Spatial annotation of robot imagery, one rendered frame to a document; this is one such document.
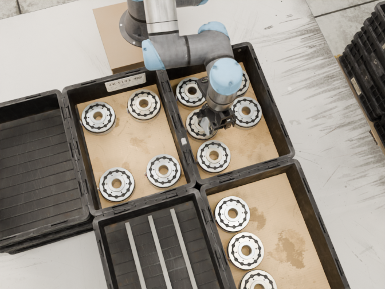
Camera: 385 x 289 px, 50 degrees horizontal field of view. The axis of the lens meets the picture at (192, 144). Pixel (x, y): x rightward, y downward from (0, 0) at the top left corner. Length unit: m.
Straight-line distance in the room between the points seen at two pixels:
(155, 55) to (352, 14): 1.91
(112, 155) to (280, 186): 0.52
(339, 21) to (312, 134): 1.29
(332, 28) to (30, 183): 1.95
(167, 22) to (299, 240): 0.72
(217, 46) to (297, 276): 0.68
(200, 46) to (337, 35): 1.70
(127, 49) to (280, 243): 0.81
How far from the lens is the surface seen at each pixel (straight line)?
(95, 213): 1.15
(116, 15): 1.56
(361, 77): 2.22
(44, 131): 1.36
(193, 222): 1.23
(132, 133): 1.30
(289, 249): 1.26
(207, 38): 1.03
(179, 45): 1.01
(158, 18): 1.01
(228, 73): 0.97
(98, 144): 1.30
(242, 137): 1.31
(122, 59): 1.45
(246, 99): 1.33
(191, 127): 1.27
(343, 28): 2.68
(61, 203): 1.28
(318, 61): 1.65
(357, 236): 1.48
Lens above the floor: 2.05
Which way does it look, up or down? 71 degrees down
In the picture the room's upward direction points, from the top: 8 degrees clockwise
